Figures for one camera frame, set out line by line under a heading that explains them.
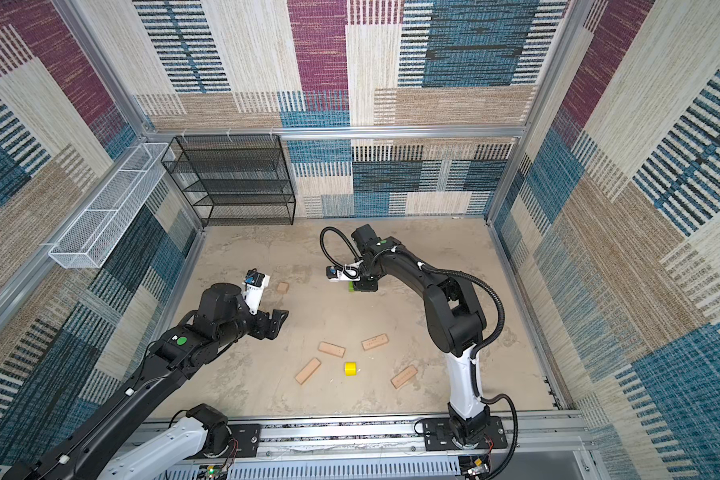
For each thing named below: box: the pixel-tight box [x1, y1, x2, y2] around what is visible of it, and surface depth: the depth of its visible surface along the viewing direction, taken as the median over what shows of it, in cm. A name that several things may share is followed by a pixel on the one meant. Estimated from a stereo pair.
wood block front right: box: [390, 365, 419, 389], surface depth 84 cm
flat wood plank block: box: [317, 341, 346, 358], surface depth 89 cm
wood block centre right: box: [361, 333, 389, 351], surface depth 91 cm
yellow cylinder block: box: [344, 362, 357, 377], surface depth 85 cm
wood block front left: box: [294, 357, 322, 385], surface depth 85 cm
